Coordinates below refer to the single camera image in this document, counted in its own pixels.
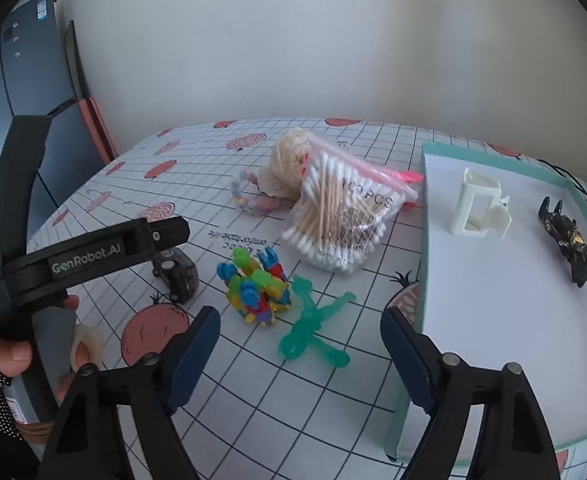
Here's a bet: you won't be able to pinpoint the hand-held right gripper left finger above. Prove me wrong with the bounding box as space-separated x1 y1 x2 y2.
38 306 222 480

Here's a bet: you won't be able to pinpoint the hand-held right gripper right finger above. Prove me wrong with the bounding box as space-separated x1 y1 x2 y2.
379 306 561 480

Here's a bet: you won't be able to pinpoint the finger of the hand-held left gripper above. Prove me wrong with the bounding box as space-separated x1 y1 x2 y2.
141 215 191 262

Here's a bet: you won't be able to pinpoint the black toy car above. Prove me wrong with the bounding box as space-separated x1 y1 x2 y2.
152 246 199 305

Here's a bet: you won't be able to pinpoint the teal rimmed white box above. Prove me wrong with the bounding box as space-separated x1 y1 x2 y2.
383 141 587 463

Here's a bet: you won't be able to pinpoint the cream lace cloth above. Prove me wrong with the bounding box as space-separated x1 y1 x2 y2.
258 129 324 198

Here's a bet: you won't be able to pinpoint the person's left hand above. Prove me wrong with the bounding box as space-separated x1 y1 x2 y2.
0 336 35 442

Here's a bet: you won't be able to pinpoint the colourful building block toy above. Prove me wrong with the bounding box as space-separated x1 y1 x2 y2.
217 247 293 327

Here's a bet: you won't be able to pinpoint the green plastic figure toy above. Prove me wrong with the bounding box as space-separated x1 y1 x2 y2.
278 275 358 368

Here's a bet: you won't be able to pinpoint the grid printed tablecloth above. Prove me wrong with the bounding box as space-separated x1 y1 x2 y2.
26 116 587 480

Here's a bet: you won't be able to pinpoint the pink flat boards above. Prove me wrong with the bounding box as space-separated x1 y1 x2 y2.
76 95 119 163

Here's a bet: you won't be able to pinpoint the white plastic holder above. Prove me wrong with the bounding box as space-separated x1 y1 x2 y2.
449 167 513 238

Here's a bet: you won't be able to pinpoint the bag of cotton swabs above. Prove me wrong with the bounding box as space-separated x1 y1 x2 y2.
281 132 424 275

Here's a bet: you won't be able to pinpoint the dark flat panel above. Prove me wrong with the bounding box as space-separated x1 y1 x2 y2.
65 20 92 101

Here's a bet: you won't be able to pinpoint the black and gold toy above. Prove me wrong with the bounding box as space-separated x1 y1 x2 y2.
538 198 587 288

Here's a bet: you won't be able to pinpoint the dark blue computer tower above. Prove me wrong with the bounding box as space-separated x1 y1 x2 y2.
0 0 82 226

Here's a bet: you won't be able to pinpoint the pastel rope ring toy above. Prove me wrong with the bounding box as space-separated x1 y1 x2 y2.
230 170 287 217

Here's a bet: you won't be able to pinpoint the black cable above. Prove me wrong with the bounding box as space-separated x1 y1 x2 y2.
538 159 587 233

